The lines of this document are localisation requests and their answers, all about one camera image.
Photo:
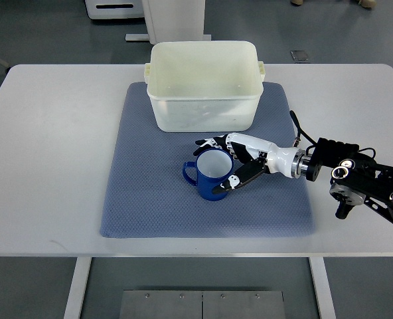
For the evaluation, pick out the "blue textured mat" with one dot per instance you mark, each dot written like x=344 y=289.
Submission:
x=147 y=195

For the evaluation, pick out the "white cabinet with slot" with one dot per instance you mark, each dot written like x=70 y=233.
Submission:
x=112 y=9

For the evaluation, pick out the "white plastic box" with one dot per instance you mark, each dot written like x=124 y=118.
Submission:
x=204 y=86

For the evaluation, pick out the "right white table leg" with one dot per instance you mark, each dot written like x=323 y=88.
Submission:
x=323 y=295

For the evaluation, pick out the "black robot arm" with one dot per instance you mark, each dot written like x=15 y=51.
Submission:
x=356 y=178

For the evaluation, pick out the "blue enamel mug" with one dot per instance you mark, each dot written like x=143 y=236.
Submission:
x=210 y=169

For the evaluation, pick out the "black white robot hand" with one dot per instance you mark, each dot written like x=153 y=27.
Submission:
x=257 y=156

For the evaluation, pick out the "white table leg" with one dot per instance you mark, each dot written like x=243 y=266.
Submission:
x=323 y=295
x=77 y=288

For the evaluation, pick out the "white pillar on base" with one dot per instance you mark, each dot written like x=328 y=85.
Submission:
x=172 y=20

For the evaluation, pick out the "left white table leg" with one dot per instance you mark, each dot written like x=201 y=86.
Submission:
x=77 y=288

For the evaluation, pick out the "metal floor socket plate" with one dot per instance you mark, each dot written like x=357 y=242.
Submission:
x=299 y=55

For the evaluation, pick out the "person in cream coat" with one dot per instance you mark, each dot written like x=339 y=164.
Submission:
x=366 y=4

